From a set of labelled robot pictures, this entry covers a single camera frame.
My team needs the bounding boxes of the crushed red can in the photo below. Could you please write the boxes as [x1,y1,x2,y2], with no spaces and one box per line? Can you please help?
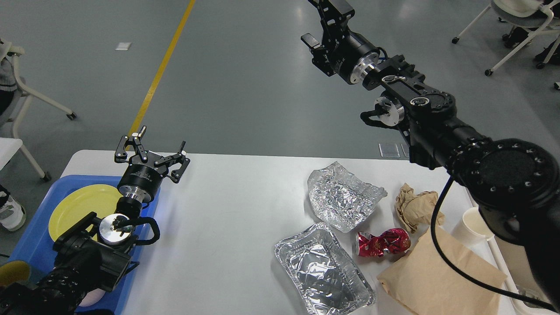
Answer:
[353,228,412,257]

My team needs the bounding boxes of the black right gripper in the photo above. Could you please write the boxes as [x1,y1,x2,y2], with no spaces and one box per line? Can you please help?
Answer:
[301,0,381,84]

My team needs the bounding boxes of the blue plastic tray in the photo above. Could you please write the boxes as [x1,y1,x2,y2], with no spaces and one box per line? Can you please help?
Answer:
[11,175,159,314]

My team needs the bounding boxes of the seated person dark trousers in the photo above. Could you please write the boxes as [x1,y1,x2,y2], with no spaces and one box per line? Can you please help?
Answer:
[503,0,560,65]

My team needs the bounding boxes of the white paper cup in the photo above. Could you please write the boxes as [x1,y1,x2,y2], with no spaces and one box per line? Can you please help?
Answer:
[451,207,495,247]

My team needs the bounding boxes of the crumpled brown paper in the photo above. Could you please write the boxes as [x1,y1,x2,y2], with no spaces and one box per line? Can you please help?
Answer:
[394,183,439,234]

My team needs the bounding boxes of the brown paper bag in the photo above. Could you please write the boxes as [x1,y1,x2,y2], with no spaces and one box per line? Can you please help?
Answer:
[377,227,506,315]

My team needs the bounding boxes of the crumpled aluminium foil sheet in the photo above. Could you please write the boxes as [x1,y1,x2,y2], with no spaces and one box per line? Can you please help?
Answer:
[307,161,388,233]

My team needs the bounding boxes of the aluminium foil tray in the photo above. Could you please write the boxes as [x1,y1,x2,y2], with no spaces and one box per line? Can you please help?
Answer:
[274,223,377,315]

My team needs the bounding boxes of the standing person dark trousers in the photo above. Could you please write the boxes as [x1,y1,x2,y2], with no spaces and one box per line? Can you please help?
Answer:
[0,58,26,231]

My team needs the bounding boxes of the small white side table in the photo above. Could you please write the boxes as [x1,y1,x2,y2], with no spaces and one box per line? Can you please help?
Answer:
[0,137,23,170]

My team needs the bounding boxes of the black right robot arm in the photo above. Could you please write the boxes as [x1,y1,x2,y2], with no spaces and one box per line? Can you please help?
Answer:
[301,0,560,312]

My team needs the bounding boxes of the grey office chair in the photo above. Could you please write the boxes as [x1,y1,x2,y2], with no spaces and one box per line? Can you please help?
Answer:
[0,39,77,182]

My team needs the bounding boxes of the yellow plastic plate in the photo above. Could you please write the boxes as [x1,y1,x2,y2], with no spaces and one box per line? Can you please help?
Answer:
[48,184,122,241]

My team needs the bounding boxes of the white rolling chair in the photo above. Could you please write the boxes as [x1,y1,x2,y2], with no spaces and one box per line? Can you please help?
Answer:
[451,0,559,77]

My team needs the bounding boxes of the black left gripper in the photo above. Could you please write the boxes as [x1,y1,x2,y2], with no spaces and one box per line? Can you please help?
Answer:
[114,126,191,203]

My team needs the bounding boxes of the pink plastic mug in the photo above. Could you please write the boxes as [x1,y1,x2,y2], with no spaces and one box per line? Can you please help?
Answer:
[79,288,106,307]

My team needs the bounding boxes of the blue yellow cup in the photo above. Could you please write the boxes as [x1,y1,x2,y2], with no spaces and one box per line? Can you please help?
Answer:
[0,260,32,288]

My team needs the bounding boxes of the beige plastic bin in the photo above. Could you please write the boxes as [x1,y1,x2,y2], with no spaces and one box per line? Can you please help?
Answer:
[487,236,548,303]

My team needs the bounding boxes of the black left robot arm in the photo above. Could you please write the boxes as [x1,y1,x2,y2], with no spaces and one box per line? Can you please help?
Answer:
[1,126,190,315]

